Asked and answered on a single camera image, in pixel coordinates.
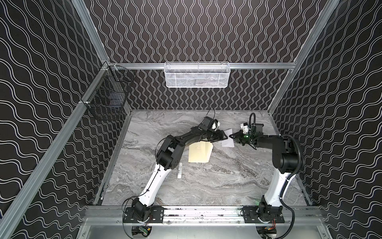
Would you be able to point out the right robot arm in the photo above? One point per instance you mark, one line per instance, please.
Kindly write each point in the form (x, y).
(287, 157)

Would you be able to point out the white paper letter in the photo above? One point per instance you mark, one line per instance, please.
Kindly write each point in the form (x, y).
(229, 142)

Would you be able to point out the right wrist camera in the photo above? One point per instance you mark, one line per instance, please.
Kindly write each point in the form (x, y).
(245, 127)

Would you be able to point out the white glue stick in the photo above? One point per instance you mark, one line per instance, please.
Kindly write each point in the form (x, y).
(180, 170)

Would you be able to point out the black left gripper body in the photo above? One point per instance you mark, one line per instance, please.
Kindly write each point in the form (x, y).
(213, 135)

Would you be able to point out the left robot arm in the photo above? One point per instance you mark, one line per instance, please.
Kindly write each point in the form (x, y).
(168, 157)

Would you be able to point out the cream envelope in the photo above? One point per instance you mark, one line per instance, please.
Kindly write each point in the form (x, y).
(200, 152)

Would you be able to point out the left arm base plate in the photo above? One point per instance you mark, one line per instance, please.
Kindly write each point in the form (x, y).
(153, 214)

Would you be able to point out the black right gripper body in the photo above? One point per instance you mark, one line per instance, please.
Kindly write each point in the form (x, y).
(242, 137)

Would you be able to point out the black wire basket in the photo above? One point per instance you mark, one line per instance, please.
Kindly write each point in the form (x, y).
(107, 102)

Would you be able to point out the white wire mesh basket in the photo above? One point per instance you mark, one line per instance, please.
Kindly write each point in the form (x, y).
(197, 74)

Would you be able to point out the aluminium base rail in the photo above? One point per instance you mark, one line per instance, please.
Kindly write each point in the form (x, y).
(184, 216)

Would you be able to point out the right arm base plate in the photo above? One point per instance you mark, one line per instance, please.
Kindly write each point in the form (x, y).
(268, 215)

